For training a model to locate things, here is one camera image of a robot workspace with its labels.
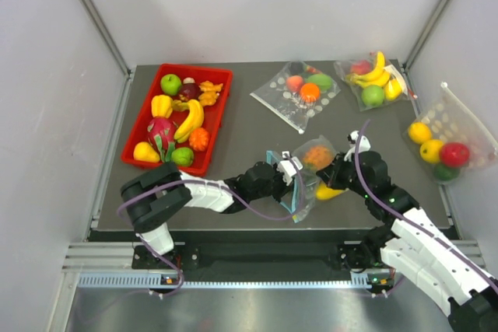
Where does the dark red mangosteen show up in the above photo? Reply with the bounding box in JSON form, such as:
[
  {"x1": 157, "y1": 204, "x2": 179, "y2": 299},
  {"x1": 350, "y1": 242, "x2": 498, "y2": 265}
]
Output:
[{"x1": 177, "y1": 77, "x2": 201, "y2": 102}]

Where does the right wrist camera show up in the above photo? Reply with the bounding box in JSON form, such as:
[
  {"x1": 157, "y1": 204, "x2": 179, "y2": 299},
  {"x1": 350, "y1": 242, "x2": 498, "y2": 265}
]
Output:
[{"x1": 347, "y1": 130, "x2": 371, "y2": 153}]

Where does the yellow lemon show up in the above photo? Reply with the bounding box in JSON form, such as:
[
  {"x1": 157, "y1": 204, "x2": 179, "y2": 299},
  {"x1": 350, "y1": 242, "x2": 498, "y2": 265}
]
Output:
[{"x1": 315, "y1": 183, "x2": 348, "y2": 201}]

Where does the dotted zip bag with fruit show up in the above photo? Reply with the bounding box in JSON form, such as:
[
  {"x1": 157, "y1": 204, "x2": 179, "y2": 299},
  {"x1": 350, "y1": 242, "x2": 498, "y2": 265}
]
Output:
[{"x1": 251, "y1": 61, "x2": 341, "y2": 134}]

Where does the dotted bag with lemons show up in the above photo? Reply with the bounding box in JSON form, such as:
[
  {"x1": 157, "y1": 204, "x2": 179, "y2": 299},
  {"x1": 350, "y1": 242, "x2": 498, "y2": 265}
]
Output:
[{"x1": 404, "y1": 82, "x2": 497, "y2": 185}]

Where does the zip bag with bananas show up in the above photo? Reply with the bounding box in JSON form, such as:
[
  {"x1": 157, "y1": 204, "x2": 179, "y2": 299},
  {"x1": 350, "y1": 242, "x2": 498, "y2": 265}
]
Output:
[{"x1": 334, "y1": 51, "x2": 418, "y2": 111}]

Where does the yellow banana bunch in bin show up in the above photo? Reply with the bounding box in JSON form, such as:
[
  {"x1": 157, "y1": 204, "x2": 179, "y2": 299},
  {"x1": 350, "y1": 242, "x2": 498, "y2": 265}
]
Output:
[{"x1": 174, "y1": 100, "x2": 205, "y2": 143}]

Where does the toy pineapple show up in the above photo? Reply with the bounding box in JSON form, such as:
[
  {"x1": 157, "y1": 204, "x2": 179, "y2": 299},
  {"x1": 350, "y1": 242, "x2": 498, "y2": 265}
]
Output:
[{"x1": 302, "y1": 145, "x2": 334, "y2": 171}]

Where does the small orange pumpkin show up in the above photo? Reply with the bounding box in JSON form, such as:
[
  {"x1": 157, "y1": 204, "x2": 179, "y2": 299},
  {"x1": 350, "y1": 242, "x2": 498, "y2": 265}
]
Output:
[{"x1": 188, "y1": 128, "x2": 210, "y2": 152}]

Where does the yellow pear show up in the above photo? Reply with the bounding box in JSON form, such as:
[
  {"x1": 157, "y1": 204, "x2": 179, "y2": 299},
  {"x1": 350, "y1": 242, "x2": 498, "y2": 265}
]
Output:
[{"x1": 133, "y1": 142, "x2": 161, "y2": 163}]

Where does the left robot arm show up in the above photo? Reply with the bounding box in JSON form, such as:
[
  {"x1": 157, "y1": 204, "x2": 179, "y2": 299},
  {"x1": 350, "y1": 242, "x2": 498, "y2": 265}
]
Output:
[{"x1": 117, "y1": 156, "x2": 303, "y2": 267}]

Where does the red plastic bin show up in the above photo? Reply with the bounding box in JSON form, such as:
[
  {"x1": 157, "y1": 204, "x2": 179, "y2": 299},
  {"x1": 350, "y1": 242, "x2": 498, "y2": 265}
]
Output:
[{"x1": 121, "y1": 64, "x2": 233, "y2": 176}]

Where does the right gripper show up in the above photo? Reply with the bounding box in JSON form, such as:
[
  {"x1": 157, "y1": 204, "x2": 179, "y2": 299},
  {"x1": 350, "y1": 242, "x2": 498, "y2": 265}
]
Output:
[{"x1": 317, "y1": 151, "x2": 372, "y2": 198}]

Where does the pink dragon fruit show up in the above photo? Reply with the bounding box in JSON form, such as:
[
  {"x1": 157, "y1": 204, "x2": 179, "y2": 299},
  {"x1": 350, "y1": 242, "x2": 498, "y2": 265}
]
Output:
[{"x1": 147, "y1": 117, "x2": 177, "y2": 163}]

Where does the yellow bell pepper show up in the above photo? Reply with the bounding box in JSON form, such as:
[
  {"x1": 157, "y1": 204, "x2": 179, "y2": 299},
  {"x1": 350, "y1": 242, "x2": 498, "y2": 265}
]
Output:
[{"x1": 151, "y1": 94, "x2": 173, "y2": 118}]

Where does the blue zip top bag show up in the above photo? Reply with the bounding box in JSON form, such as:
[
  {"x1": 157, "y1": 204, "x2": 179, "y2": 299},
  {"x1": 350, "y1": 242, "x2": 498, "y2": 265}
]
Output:
[{"x1": 280, "y1": 135, "x2": 335, "y2": 223}]

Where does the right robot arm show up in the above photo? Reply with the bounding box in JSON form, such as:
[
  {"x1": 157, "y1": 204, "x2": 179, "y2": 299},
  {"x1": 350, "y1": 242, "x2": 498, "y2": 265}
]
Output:
[{"x1": 317, "y1": 151, "x2": 497, "y2": 331}]

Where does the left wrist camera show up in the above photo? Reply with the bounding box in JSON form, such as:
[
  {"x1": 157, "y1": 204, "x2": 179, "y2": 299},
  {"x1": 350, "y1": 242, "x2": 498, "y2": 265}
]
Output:
[{"x1": 277, "y1": 151, "x2": 303, "y2": 186}]

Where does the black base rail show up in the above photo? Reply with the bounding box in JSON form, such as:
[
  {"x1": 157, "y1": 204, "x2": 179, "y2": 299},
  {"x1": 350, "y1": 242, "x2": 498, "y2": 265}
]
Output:
[{"x1": 132, "y1": 242, "x2": 386, "y2": 271}]

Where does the green apple in bin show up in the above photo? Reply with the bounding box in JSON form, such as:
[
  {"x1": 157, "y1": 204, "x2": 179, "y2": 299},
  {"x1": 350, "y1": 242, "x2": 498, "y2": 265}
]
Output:
[{"x1": 160, "y1": 74, "x2": 182, "y2": 96}]

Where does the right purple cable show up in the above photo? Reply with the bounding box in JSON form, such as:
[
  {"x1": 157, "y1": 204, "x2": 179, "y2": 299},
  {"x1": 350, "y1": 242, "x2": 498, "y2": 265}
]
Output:
[{"x1": 353, "y1": 118, "x2": 498, "y2": 297}]

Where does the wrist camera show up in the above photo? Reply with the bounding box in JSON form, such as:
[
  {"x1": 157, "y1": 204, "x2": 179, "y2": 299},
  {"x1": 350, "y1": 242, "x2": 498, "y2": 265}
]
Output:
[
  {"x1": 277, "y1": 151, "x2": 303, "y2": 186},
  {"x1": 347, "y1": 130, "x2": 371, "y2": 153}
]

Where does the grey cable duct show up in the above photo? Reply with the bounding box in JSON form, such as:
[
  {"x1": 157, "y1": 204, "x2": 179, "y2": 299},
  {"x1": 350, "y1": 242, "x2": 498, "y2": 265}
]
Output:
[{"x1": 78, "y1": 272, "x2": 394, "y2": 289}]

